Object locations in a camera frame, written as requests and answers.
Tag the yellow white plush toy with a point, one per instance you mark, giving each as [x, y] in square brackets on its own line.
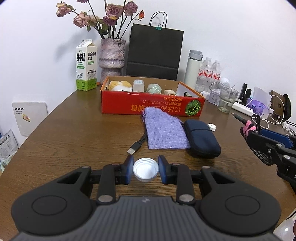
[119, 86]

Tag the white round plastic lid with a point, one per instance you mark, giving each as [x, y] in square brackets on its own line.
[145, 169]

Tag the purple fabric drawstring bag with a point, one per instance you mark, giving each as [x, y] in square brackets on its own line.
[164, 131]

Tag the clear drinking glass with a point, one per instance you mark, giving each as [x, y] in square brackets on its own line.
[227, 98]

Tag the white board against wall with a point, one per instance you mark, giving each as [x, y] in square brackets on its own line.
[29, 115]

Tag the white power strip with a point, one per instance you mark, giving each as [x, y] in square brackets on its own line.
[242, 109]

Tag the purple marbled vase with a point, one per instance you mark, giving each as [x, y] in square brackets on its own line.
[111, 57]

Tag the white green milk carton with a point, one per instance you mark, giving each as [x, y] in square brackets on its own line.
[86, 65]

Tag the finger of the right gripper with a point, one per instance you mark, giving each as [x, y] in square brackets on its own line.
[279, 138]

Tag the clear water bottle left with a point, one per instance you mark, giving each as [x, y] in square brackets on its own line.
[203, 74]

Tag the black paper bag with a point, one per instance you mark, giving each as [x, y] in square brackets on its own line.
[153, 53]

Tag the purple plastic bag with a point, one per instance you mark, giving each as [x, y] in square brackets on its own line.
[258, 108]

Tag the clear water bottle middle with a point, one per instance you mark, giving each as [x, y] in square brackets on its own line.
[216, 70]

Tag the brown cardboard box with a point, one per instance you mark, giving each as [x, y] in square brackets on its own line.
[281, 106]

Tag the white thermos bottle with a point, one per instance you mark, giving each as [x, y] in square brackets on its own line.
[193, 65]

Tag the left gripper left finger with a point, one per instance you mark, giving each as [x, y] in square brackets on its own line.
[112, 175]

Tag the clear water bottle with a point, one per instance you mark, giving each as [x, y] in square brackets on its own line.
[203, 74]
[216, 70]

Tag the navy blue zip pouch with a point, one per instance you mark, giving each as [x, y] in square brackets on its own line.
[202, 141]

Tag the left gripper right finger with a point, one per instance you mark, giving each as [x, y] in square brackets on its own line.
[179, 175]

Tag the dried pink flower bouquet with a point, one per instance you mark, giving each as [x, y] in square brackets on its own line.
[113, 25]

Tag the iridescent green ball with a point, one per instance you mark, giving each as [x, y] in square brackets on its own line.
[154, 88]

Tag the red cardboard box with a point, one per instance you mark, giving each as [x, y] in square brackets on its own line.
[187, 102]

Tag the white printed tin box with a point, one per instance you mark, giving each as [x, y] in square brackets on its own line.
[214, 97]

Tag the translucent white plastic box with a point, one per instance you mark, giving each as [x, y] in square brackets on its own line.
[138, 86]

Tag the small white earbud case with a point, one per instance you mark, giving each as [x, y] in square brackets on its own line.
[212, 127]

